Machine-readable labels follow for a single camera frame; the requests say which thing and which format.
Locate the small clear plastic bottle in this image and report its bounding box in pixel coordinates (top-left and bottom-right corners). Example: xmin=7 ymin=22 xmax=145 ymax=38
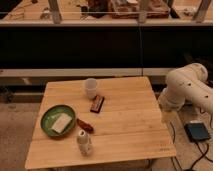
xmin=77 ymin=130 xmax=92 ymax=156

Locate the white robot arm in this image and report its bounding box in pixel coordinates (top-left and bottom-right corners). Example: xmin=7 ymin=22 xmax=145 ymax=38
xmin=158 ymin=63 xmax=213 ymax=123

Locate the black box on floor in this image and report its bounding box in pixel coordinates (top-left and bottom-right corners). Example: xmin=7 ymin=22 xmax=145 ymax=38
xmin=184 ymin=123 xmax=211 ymax=142

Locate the wooden folding table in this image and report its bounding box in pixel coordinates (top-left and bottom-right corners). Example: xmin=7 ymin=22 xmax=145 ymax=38
xmin=25 ymin=77 xmax=176 ymax=169

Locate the dark chocolate bar wrapper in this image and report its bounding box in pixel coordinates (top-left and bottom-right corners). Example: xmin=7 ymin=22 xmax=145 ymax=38
xmin=90 ymin=95 xmax=105 ymax=113

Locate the white plastic cup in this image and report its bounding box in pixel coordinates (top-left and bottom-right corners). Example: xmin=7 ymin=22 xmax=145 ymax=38
xmin=84 ymin=78 xmax=97 ymax=99

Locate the brown sausage-shaped item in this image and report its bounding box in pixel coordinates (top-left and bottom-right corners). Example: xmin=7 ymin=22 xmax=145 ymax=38
xmin=77 ymin=119 xmax=94 ymax=133

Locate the white sponge block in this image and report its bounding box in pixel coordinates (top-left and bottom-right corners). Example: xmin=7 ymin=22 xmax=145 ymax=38
xmin=51 ymin=113 xmax=72 ymax=133

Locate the brown tray on shelf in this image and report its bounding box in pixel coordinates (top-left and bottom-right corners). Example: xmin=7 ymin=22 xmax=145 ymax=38
xmin=109 ymin=0 xmax=170 ymax=19

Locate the green round plate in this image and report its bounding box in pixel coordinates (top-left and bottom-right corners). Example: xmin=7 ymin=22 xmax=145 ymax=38
xmin=40 ymin=105 xmax=76 ymax=137

